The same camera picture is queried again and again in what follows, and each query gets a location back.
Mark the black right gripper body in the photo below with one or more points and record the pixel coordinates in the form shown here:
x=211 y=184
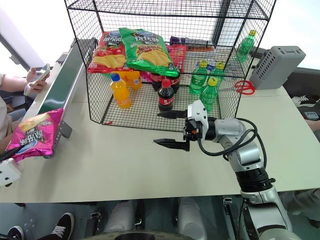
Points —
x=192 y=131

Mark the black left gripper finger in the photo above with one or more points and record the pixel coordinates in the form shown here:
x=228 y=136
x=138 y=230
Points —
x=10 y=152

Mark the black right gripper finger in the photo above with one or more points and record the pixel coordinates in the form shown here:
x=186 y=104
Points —
x=172 y=114
x=172 y=144

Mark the pink potato chips bag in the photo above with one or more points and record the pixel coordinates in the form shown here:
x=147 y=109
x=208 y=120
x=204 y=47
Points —
x=35 y=135

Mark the white smartphone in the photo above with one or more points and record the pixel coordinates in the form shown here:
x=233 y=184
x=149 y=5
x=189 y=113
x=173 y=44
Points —
x=40 y=76

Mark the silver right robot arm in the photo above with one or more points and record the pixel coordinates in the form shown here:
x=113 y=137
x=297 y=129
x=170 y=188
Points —
x=246 y=156

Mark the bystander bare forearm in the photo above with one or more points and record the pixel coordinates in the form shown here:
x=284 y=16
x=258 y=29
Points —
x=12 y=82

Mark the green conveyor belt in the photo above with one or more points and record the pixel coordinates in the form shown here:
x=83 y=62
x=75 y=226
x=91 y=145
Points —
x=62 y=82

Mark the bystander bare hand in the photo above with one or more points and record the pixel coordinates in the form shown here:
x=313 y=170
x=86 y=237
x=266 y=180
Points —
x=32 y=73

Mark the cola bottle red label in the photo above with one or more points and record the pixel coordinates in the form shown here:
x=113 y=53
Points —
x=165 y=97
x=175 y=83
x=156 y=82

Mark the bystander light clothing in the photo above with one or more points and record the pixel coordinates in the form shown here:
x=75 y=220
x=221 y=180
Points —
x=5 y=125

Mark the green soda bottle yellow cap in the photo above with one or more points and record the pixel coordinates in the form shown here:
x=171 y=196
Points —
x=219 y=75
x=208 y=97
x=197 y=82
x=245 y=47

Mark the pink snack packet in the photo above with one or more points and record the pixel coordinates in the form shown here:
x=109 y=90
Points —
x=145 y=77

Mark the orange soda bottle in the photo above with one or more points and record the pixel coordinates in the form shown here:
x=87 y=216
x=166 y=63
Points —
x=121 y=96
x=135 y=80

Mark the red snack packet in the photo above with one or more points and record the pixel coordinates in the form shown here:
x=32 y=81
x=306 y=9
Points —
x=177 y=55

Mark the green potato chips bag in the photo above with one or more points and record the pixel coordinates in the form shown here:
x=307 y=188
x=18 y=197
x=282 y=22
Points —
x=147 y=55

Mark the purple snack packet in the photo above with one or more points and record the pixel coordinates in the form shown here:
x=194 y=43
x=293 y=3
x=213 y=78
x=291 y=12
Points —
x=181 y=39

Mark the black sneaker white laces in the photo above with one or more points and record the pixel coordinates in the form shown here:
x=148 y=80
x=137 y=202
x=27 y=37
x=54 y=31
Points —
x=16 y=233
x=61 y=226

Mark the red potato chips bag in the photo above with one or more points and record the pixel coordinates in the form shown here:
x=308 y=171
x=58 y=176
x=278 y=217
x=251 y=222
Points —
x=107 y=57

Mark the grey perforated box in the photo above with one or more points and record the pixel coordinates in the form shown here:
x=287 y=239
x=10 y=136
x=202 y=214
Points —
x=275 y=67

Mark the white black shoe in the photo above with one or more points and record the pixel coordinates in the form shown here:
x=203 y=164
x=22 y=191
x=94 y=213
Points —
x=303 y=101

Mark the grey trousers leg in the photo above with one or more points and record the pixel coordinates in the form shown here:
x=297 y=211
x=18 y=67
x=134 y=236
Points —
x=300 y=205

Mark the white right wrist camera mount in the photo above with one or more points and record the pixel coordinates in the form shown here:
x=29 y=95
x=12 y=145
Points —
x=197 y=112

